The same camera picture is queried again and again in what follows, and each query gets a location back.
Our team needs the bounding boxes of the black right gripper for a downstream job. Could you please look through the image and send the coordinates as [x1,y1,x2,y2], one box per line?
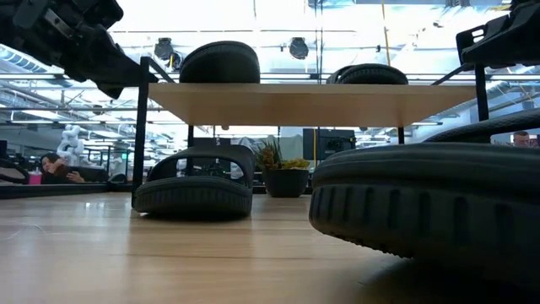
[455,3,540,68]

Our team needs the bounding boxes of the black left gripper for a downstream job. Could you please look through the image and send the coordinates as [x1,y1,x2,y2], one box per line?
[0,0,159,100]

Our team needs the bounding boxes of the black rubber slide sandal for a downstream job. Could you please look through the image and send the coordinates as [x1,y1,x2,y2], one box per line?
[178,40,262,84]
[132,144,257,220]
[326,62,409,85]
[308,108,540,271]

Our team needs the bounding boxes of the round black ceiling fixture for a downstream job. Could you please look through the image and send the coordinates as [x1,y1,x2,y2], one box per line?
[154,36,175,61]
[289,36,310,61]

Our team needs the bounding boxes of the white humanoid robot figure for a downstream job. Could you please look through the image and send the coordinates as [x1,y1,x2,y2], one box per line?
[56,123,86,166]

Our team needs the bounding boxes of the person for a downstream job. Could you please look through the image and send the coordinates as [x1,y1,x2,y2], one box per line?
[39,151,109,185]
[511,130,533,149]

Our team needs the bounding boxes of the black office chair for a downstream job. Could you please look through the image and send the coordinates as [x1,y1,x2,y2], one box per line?
[0,156,31,186]

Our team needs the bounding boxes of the black equipment cabinet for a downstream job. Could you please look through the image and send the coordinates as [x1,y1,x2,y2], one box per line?
[302,128,358,162]

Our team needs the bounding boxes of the potted succulent plant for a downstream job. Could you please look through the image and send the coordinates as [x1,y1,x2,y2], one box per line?
[253,138,312,198]

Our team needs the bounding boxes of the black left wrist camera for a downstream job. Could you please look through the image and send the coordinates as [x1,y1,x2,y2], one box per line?
[78,0,125,33]

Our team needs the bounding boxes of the wooden shelf with black frame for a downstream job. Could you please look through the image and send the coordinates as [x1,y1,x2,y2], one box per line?
[131,56,490,209]

